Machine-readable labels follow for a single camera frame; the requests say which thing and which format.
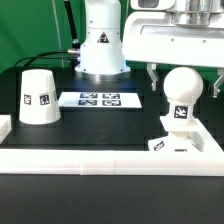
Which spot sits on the white lamp bulb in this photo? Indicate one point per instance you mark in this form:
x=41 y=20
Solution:
x=182 y=87

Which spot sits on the white marker tag sheet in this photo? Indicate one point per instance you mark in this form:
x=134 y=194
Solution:
x=99 y=100

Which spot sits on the white lamp shade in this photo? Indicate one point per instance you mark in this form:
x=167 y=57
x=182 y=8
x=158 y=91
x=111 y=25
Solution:
x=38 y=100

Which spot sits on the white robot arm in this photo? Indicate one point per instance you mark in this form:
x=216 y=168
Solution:
x=101 y=55

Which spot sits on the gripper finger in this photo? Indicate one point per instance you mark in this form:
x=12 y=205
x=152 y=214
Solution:
x=151 y=69
x=214 y=89

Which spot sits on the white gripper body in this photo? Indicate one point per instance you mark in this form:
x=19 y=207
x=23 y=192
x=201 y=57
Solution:
x=152 y=37

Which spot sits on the white lamp base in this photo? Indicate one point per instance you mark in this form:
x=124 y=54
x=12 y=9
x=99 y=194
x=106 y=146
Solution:
x=178 y=136

